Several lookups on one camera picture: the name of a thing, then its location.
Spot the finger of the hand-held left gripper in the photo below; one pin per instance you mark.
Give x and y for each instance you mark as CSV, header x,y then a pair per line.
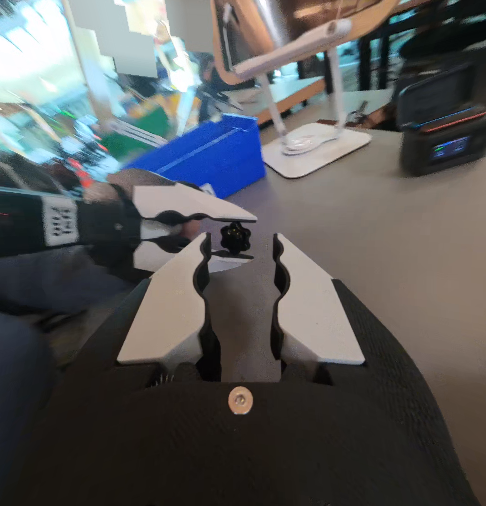
x,y
152,255
179,201

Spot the black charging case with display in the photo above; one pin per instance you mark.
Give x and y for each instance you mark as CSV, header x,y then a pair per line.
x,y
424,158

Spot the yellow plastic bin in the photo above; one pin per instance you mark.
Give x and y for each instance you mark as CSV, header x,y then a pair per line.
x,y
156,104

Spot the black star knob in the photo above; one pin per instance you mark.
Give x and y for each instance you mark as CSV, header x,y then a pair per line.
x,y
235,237

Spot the green plastic bin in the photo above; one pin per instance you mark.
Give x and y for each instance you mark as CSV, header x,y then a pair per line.
x,y
148,124

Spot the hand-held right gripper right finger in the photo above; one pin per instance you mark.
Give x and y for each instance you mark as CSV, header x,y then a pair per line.
x,y
318,320

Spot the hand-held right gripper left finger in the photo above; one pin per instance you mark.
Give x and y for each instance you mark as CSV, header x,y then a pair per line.
x,y
167,320

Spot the person's left hand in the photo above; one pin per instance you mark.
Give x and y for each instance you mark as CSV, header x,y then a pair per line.
x,y
190,229

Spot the blue plastic bin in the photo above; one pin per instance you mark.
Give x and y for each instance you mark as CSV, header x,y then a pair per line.
x,y
211,158

